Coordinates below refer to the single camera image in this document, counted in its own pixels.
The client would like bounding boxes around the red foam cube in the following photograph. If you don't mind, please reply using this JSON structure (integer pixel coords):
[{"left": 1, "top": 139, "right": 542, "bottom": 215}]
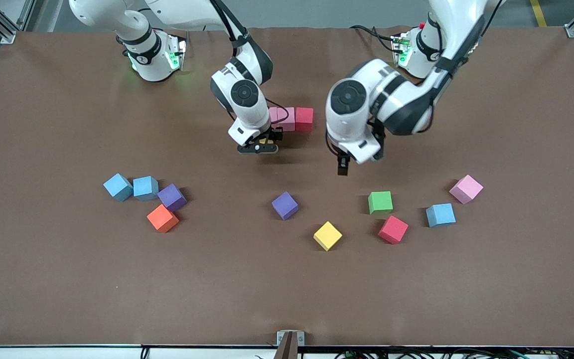
[
  {"left": 295, "top": 107, "right": 314, "bottom": 133},
  {"left": 378, "top": 215, "right": 409, "bottom": 245}
]

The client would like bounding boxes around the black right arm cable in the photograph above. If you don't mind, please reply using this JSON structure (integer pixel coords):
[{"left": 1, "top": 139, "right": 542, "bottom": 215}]
[{"left": 210, "top": 0, "right": 291, "bottom": 130}]

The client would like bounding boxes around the black cable bundle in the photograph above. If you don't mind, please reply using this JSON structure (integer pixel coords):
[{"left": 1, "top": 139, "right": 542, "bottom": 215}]
[{"left": 334, "top": 348, "right": 574, "bottom": 359}]

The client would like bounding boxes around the purple foam cube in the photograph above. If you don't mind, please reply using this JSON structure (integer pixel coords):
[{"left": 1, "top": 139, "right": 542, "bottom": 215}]
[
  {"left": 157, "top": 183, "right": 188, "bottom": 212},
  {"left": 271, "top": 191, "right": 299, "bottom": 221}
]

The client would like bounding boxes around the yellow floor tape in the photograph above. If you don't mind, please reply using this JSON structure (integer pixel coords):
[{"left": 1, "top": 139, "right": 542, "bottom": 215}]
[{"left": 530, "top": 0, "right": 550, "bottom": 28}]

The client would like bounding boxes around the green foam cube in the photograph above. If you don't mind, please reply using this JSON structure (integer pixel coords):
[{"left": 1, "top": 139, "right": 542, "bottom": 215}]
[{"left": 368, "top": 191, "right": 394, "bottom": 216}]

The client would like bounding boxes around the brown table mat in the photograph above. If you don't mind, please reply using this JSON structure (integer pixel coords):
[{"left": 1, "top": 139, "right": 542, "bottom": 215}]
[{"left": 0, "top": 26, "right": 574, "bottom": 347}]

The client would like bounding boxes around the white table edge rail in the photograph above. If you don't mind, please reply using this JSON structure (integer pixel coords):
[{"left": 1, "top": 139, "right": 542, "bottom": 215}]
[{"left": 0, "top": 346, "right": 574, "bottom": 359}]

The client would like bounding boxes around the orange foam cube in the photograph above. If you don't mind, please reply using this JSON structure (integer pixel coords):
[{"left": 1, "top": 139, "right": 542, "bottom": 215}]
[{"left": 146, "top": 204, "right": 180, "bottom": 233}]

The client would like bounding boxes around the blue foam cube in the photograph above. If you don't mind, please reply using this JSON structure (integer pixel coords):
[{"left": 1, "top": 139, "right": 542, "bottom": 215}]
[
  {"left": 133, "top": 176, "right": 159, "bottom": 202},
  {"left": 426, "top": 202, "right": 456, "bottom": 228},
  {"left": 103, "top": 173, "right": 134, "bottom": 202}
]

